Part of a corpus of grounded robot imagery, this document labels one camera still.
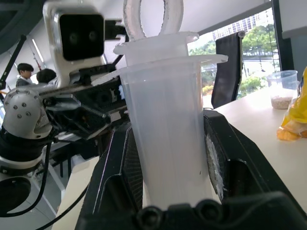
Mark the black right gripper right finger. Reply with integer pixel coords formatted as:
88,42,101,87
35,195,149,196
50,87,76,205
203,110,290,205

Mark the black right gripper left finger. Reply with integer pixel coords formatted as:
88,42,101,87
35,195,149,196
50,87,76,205
75,123,144,230

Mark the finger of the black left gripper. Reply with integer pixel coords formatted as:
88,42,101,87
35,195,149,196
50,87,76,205
45,93,112,141

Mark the large translucent plastic syringe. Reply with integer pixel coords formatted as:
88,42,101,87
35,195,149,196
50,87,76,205
112,0,229,209

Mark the clear plastic cup with grains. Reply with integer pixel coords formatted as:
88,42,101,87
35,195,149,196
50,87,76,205
266,69,299,110

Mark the person with black hair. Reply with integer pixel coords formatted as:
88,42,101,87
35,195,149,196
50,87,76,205
15,62,35,88
35,68,59,88

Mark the yellow plastic bag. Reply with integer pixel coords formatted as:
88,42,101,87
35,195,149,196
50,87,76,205
276,66,307,142

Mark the black office chair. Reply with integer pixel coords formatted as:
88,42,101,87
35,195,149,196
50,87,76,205
210,30,246,110

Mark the black slanted stand pole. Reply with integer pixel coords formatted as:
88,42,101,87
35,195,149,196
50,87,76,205
0,34,27,84

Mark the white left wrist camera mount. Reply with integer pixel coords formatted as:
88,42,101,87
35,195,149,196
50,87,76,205
42,0,106,87

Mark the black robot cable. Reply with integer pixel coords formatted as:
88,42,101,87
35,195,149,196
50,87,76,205
0,140,91,230

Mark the black window frame post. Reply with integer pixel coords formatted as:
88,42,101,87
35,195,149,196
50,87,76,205
272,0,295,72

